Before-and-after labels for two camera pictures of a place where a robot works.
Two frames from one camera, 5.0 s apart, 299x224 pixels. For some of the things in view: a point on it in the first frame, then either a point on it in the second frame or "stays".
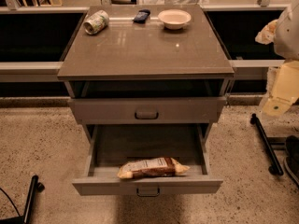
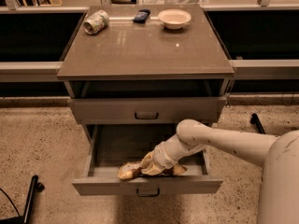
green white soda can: x=95 y=21 stays
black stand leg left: x=35 y=186 stays
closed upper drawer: x=146 y=110 stays
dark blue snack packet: x=141 y=17 stays
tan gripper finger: x=266 y=35 to x=148 y=161
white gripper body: x=288 y=37 to x=161 y=159
